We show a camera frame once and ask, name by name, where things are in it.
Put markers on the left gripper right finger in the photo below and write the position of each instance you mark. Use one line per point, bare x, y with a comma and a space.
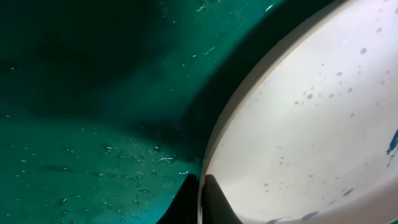
215, 208

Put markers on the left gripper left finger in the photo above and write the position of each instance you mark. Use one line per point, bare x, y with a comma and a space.
184, 206

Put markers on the white round plate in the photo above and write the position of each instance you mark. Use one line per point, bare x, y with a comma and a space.
310, 135

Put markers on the teal plastic tray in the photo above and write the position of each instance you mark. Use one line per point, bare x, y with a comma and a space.
107, 106

